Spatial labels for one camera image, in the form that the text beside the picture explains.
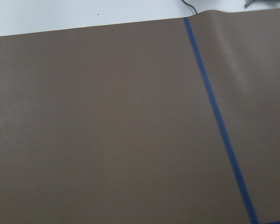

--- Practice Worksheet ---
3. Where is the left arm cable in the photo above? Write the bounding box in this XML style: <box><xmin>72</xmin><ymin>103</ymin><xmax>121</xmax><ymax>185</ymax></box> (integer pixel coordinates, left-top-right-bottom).
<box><xmin>181</xmin><ymin>0</ymin><xmax>198</xmax><ymax>14</ymax></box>

